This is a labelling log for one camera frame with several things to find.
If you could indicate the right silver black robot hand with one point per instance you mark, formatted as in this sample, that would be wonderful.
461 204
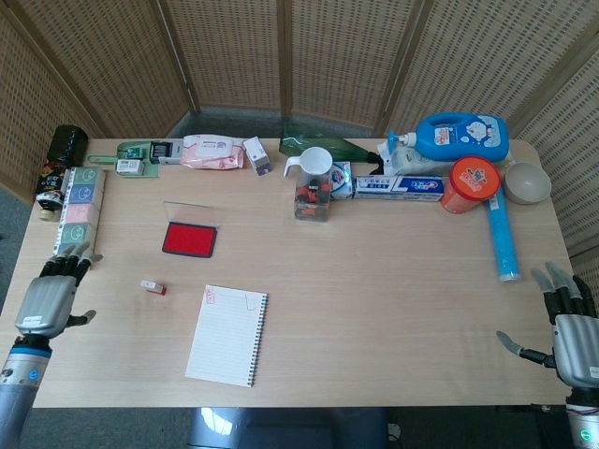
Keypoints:
575 346

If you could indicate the red-faced rubber stamp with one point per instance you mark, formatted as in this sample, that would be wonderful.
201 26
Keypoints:
152 285

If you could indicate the light blue cylindrical tube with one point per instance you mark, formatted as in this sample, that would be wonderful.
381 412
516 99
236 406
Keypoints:
503 238

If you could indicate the orange cylindrical tub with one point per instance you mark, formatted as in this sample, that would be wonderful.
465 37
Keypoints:
470 182

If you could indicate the blue pump bottle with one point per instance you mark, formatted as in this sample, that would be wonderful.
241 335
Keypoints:
463 135

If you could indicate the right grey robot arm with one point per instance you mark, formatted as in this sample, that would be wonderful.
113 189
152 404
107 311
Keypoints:
582 421

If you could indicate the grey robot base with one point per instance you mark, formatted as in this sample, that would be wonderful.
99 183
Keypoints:
281 430

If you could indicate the white purple small carton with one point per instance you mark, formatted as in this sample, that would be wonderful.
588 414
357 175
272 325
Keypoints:
257 156

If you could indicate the dark snack pouch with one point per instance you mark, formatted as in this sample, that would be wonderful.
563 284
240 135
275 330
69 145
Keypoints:
312 201

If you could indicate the black printed sauce bottle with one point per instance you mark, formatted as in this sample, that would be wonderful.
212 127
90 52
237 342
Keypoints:
61 159

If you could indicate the green glass bottle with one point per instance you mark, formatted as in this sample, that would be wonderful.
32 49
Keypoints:
299 138

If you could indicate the pastel tissue packs bundle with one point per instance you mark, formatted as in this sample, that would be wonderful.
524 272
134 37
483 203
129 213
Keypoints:
82 206

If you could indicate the beige bowl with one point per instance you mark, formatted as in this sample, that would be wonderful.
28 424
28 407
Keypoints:
526 182

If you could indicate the pink wet wipes pack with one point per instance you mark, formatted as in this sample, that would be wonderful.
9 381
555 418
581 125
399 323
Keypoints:
213 152

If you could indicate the red ink pad clear lid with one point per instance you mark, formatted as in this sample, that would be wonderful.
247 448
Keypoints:
189 238

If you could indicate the blue white soap box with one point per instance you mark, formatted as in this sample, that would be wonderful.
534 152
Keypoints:
341 180

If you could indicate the white refill pouch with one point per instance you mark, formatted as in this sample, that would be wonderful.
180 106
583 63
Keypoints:
412 163

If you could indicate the small white cardboard box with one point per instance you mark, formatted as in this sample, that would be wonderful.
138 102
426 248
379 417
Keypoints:
128 167

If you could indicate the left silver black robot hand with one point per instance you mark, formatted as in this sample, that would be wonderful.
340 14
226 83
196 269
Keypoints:
44 304

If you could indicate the small green printed box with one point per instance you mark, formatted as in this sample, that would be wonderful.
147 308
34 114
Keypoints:
135 152

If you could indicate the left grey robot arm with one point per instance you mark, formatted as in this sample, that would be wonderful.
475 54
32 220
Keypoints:
18 379

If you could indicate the wooden perforated folding screen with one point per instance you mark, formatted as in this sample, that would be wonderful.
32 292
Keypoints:
234 47

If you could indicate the white lined spiral notebook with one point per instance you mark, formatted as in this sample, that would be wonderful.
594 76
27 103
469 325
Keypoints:
224 337

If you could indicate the blue white toothpaste box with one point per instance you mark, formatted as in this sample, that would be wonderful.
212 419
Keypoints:
398 187

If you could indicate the light green plastic dustpan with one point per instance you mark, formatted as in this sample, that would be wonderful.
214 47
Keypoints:
150 171

